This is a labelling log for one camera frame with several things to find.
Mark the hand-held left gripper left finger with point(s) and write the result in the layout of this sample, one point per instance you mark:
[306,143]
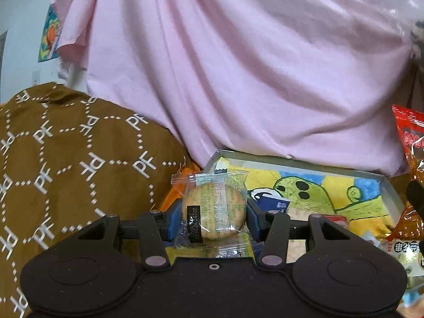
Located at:
[172,221]

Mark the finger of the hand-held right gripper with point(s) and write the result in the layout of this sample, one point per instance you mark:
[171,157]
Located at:
[416,196]

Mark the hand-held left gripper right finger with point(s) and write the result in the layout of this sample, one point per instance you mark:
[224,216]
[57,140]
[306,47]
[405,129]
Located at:
[253,219]

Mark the long blue snack packet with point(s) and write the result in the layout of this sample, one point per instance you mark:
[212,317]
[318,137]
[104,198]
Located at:
[275,203]

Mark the red snack packet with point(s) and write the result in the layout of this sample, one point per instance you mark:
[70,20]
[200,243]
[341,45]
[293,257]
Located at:
[410,159]

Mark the round biscuit packet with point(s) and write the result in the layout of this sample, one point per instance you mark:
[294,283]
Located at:
[215,212]

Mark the grey tray with cartoon drawing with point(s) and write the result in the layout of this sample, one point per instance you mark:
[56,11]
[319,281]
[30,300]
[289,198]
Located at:
[331,188]

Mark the brown patterned quilt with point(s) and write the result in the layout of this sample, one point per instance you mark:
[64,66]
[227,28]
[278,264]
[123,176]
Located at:
[66,172]

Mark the pink bed sheet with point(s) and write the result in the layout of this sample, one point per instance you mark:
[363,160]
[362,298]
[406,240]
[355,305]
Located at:
[232,73]

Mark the clear bag of clothes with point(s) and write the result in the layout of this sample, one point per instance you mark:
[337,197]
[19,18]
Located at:
[418,38]

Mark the colourful wall poster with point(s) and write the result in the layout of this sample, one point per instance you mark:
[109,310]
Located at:
[49,39]

